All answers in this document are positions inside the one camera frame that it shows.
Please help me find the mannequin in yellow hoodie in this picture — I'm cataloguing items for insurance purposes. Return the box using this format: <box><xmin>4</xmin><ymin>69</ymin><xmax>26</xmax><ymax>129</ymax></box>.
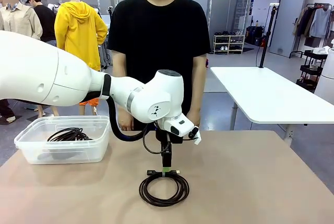
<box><xmin>54</xmin><ymin>0</ymin><xmax>109</xmax><ymax>116</ymax></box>

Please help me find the black backpack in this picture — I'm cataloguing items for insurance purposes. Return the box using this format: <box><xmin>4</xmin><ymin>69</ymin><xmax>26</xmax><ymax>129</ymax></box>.
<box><xmin>246</xmin><ymin>25</ymin><xmax>263</xmax><ymax>46</ymax></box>

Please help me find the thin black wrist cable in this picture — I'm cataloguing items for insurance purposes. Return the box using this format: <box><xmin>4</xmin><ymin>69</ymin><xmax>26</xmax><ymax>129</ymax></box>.
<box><xmin>142</xmin><ymin>126</ymin><xmax>172</xmax><ymax>155</ymax></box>

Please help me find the large white table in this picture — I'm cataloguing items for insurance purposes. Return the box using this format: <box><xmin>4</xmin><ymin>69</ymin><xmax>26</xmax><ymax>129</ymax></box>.
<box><xmin>210</xmin><ymin>66</ymin><xmax>334</xmax><ymax>147</ymax></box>

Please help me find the background person in black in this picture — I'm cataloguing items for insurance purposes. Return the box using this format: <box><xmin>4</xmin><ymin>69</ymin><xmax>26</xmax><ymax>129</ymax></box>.
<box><xmin>26</xmin><ymin>0</ymin><xmax>57</xmax><ymax>47</ymax></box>

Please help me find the person in black T-shirt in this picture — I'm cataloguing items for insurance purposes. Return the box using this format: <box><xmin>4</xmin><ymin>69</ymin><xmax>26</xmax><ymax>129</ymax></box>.
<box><xmin>106</xmin><ymin>0</ymin><xmax>212</xmax><ymax>131</ymax></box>

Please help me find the black camera pole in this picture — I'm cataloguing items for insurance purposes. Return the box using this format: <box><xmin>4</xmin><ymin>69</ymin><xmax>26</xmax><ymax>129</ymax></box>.
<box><xmin>258</xmin><ymin>3</ymin><xmax>279</xmax><ymax>68</ymax></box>

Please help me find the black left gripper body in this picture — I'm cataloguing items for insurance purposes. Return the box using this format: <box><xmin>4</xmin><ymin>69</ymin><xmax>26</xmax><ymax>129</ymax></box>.
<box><xmin>156</xmin><ymin>128</ymin><xmax>183</xmax><ymax>154</ymax></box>

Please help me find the person's left hand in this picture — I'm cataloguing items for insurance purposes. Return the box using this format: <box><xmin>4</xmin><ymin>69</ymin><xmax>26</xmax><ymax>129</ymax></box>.
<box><xmin>186</xmin><ymin>110</ymin><xmax>201</xmax><ymax>128</ymax></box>

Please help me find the mannequin in beige shirt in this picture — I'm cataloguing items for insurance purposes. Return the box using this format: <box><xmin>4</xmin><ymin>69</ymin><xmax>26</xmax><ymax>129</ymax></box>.
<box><xmin>0</xmin><ymin>0</ymin><xmax>59</xmax><ymax>117</ymax></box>

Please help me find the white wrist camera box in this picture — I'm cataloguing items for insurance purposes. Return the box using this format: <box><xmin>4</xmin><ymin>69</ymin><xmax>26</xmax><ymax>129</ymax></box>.
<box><xmin>189</xmin><ymin>126</ymin><xmax>202</xmax><ymax>146</ymax></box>

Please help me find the grey partition panel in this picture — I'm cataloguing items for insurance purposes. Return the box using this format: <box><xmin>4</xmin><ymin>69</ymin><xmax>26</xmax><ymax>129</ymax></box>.
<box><xmin>268</xmin><ymin>0</ymin><xmax>308</xmax><ymax>58</ymax></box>

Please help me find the person's right forearm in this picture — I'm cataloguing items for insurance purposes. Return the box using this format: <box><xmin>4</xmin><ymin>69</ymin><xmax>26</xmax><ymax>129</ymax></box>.
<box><xmin>112</xmin><ymin>50</ymin><xmax>134</xmax><ymax>120</ymax></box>

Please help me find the person's right hand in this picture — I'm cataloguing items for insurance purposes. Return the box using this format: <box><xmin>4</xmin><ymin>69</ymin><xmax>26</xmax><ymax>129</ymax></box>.
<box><xmin>117</xmin><ymin>116</ymin><xmax>135</xmax><ymax>131</ymax></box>

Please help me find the white shoe rack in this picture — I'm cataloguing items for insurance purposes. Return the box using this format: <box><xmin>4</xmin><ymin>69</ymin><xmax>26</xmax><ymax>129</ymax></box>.
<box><xmin>213</xmin><ymin>31</ymin><xmax>246</xmax><ymax>55</ymax></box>

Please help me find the person's left forearm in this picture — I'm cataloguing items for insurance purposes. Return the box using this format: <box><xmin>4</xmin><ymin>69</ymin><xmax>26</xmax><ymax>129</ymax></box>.
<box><xmin>191</xmin><ymin>53</ymin><xmax>209</xmax><ymax>115</ymax></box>

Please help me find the thick black cable hose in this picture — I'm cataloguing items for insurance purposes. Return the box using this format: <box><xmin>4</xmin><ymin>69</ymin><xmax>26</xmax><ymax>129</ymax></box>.
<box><xmin>83</xmin><ymin>73</ymin><xmax>157</xmax><ymax>142</ymax></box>

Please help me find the black cable with grey strap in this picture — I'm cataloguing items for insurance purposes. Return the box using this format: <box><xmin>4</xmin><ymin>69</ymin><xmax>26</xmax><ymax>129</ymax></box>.
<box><xmin>139</xmin><ymin>169</ymin><xmax>190</xmax><ymax>207</ymax></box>

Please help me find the clear plastic storage container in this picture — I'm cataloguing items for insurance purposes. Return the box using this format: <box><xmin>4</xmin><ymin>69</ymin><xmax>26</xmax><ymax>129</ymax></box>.
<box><xmin>14</xmin><ymin>115</ymin><xmax>112</xmax><ymax>164</ymax></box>

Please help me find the black utility cart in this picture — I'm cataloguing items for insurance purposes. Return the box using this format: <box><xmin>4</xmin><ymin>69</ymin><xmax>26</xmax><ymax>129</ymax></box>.
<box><xmin>296</xmin><ymin>49</ymin><xmax>328</xmax><ymax>91</ymax></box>

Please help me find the white plastic bag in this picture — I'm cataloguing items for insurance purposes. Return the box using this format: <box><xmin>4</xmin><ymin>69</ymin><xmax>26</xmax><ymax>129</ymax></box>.
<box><xmin>312</xmin><ymin>46</ymin><xmax>331</xmax><ymax>55</ymax></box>

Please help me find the clothes rack with garments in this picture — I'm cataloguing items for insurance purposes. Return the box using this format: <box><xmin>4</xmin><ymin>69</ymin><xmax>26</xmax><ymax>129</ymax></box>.
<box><xmin>292</xmin><ymin>3</ymin><xmax>334</xmax><ymax>59</ymax></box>

